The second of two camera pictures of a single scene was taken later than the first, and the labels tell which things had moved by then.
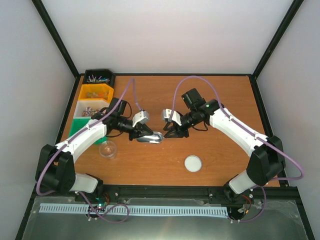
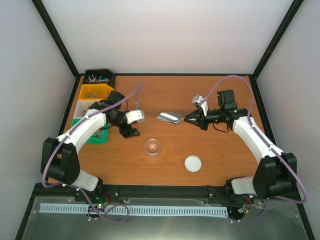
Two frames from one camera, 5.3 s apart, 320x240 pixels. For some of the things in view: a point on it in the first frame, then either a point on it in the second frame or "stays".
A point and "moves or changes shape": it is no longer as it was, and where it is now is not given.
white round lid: x=193 y=163 stays
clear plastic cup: x=108 y=149 to x=152 y=147
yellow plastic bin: x=96 y=91 stays
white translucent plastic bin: x=86 y=109 stays
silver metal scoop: x=156 y=137 moves or changes shape
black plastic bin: x=99 y=76 stays
